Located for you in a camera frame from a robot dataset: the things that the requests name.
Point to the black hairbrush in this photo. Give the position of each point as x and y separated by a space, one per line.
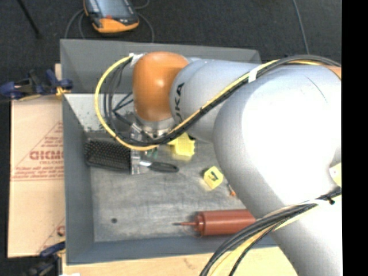
106 154

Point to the grey metal bin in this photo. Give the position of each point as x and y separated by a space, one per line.
138 200

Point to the yellow toy block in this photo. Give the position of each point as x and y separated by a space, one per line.
184 149

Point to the yellow and black tape measure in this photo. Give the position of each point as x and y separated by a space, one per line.
213 178

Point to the small orange-tipped tool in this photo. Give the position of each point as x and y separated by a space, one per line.
231 192

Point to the red-brown squeeze bottle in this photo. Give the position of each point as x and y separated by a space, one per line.
227 222

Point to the brown cardboard board red print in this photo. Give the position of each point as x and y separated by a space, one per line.
34 206

